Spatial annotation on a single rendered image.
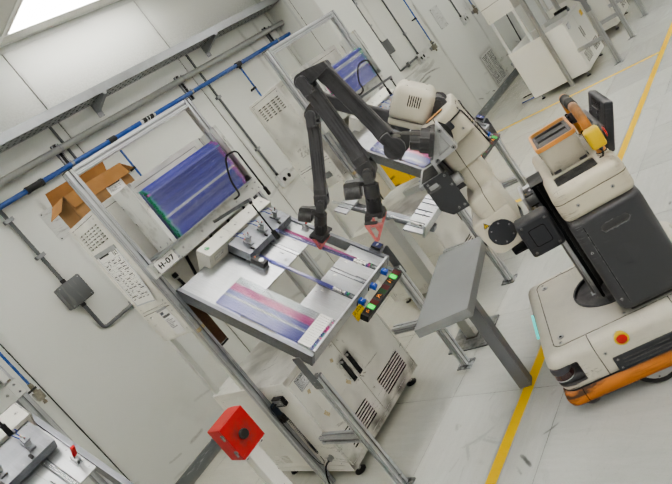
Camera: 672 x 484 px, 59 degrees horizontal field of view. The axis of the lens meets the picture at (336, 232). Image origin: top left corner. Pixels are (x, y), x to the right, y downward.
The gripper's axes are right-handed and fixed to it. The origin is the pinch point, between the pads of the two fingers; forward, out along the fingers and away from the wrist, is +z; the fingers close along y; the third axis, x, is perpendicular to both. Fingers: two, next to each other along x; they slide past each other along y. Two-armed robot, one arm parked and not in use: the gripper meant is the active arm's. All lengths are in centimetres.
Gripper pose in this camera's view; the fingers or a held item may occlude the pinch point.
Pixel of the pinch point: (320, 246)
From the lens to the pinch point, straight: 275.3
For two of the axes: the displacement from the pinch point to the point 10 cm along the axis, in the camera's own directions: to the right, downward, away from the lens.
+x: 8.7, 3.3, -3.7
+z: -0.2, 7.6, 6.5
